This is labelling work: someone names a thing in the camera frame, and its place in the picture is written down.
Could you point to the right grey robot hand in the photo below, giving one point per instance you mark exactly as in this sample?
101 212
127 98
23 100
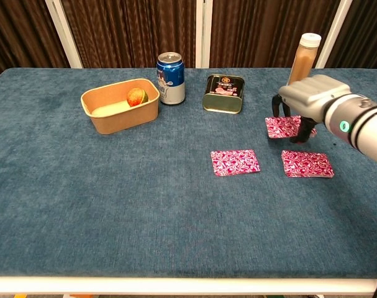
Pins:
312 93

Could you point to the tan paper bowl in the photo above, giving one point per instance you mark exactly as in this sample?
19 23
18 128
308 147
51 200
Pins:
126 121

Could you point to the blue white drink can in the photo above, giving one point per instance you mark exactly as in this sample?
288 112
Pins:
171 83

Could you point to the black gold luncheon meat tin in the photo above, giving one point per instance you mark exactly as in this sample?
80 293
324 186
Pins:
222 106

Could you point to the brown pleated curtain panel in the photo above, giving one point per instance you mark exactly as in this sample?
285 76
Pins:
20 34
259 31
129 31
365 37

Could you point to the white table frame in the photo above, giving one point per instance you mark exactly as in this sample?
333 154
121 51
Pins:
175 285

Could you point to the red green round fruit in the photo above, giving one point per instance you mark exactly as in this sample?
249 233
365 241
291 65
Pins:
135 97

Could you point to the white partition post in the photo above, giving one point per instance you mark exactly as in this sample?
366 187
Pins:
338 28
64 37
203 31

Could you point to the blue table cloth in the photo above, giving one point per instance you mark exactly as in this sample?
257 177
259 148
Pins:
144 211

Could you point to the brown drink bottle white cap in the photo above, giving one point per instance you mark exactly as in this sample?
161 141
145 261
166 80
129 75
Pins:
304 62

